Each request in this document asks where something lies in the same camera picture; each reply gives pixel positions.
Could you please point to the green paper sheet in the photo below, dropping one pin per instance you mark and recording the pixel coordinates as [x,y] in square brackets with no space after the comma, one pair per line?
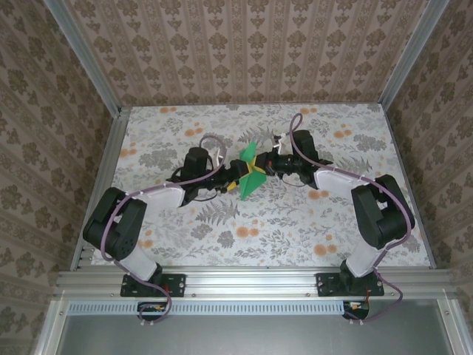
[249,186]

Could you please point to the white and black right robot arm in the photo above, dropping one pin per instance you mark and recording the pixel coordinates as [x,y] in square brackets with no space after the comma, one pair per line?
[380,214]

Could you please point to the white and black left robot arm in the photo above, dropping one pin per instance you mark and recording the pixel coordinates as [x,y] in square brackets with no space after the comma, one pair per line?
[111,222]

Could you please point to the grey metal panel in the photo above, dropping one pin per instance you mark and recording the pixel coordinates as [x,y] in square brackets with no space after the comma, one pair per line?
[251,336]

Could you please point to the long aluminium mounting rail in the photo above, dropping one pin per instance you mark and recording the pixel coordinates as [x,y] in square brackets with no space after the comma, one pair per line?
[251,283]

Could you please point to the aluminium table side rail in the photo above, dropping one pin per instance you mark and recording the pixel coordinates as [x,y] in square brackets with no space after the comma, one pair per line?
[111,155]

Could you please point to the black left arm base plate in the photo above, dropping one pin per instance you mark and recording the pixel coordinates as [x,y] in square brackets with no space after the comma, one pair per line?
[175,284]

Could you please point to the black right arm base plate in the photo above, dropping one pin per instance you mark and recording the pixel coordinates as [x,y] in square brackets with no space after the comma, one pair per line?
[327,284]

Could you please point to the aluminium frame post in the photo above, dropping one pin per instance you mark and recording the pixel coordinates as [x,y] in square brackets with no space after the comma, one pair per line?
[85,55]
[409,55]

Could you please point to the aluminium lower frame bar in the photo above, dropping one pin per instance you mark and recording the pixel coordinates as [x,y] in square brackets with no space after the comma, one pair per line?
[449,329]
[51,329]

